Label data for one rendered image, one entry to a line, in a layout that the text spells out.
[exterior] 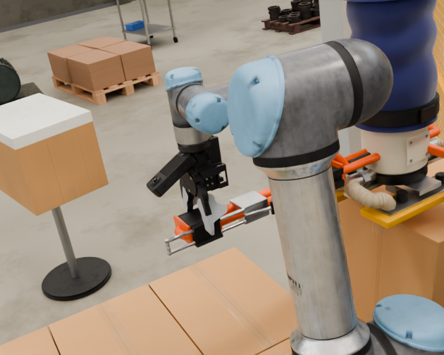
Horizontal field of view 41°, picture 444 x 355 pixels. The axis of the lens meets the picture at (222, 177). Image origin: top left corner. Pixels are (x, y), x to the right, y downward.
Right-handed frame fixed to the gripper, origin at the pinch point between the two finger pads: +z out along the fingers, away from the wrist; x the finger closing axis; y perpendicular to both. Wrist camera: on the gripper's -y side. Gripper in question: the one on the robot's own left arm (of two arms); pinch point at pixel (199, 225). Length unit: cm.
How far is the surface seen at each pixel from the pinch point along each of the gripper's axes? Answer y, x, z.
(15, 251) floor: -18, 252, 122
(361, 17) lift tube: 49, -1, -36
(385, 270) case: 53, -3, 35
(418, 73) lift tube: 59, -10, -22
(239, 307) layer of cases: 30, 45, 66
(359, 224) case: 54, 8, 26
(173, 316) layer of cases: 10, 57, 67
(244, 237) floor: 100, 162, 120
